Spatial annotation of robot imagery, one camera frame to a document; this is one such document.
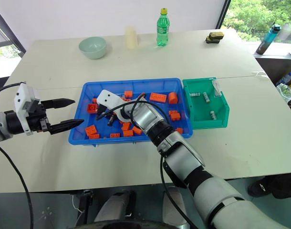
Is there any green plastic bin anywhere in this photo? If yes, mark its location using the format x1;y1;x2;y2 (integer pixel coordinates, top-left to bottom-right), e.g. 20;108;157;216
182;76;230;130

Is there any blue plastic bin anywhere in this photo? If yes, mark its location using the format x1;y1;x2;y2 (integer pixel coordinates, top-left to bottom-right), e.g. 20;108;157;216
68;77;195;147

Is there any black table leg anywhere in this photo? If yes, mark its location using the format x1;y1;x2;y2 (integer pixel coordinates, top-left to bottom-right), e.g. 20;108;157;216
78;189;93;225

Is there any green plastic soda bottle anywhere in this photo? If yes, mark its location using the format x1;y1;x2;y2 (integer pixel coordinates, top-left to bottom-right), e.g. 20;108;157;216
156;7;171;47

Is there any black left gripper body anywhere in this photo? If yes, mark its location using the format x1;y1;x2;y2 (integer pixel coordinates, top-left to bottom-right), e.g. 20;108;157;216
25;100;53;134

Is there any blue sports water bottle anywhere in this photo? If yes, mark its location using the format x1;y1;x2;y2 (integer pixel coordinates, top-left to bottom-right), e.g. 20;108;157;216
255;22;282;55

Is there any crumpled clear plastic bag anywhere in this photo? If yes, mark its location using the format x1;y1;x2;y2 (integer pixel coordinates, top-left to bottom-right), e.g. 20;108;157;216
276;83;291;103

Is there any rounded orange toy block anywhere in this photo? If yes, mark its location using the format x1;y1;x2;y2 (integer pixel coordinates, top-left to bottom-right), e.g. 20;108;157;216
168;92;179;105

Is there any black yellow sponge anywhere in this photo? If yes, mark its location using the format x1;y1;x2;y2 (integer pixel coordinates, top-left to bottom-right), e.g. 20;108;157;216
208;31;225;40
204;35;221;45

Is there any thin white cable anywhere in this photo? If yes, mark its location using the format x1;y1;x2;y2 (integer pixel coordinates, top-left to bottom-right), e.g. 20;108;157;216
72;195;86;217

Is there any pale green bowl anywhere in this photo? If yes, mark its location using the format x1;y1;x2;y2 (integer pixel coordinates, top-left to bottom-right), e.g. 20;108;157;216
78;36;107;60

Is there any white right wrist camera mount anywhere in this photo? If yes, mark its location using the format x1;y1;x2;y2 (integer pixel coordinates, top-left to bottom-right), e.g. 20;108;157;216
96;89;136;125

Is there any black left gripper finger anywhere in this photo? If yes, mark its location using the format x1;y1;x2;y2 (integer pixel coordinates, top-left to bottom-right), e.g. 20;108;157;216
41;98;76;111
48;119;85;135

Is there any clear plastic water bottle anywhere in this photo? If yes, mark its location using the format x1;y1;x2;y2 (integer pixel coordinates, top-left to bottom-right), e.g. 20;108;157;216
275;71;291;87

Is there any clear plastic label sleeve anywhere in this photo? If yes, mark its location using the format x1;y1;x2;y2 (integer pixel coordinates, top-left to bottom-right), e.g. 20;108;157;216
212;79;223;98

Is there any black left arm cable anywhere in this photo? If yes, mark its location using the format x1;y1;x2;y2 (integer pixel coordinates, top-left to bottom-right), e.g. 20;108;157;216
0;144;34;229

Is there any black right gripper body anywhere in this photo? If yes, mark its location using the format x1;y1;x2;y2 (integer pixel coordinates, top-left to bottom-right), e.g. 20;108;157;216
97;103;119;121

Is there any black shoe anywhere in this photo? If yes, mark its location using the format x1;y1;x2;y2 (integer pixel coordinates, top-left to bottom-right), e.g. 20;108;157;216
247;176;291;199

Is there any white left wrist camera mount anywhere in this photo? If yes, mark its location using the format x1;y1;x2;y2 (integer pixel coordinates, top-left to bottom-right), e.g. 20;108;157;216
13;83;42;136

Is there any grey robot leg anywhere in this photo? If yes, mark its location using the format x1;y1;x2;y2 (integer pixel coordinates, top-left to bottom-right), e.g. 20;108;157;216
94;190;137;224
161;187;187;225

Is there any dark robot torso rim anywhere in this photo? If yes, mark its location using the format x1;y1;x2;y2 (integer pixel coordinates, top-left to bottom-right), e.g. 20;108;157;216
73;219;192;229

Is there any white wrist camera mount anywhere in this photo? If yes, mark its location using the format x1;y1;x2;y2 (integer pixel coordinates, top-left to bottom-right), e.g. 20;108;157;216
13;83;42;136
96;89;136;125

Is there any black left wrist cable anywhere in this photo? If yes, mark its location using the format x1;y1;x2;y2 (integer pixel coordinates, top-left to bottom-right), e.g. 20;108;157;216
0;82;26;96

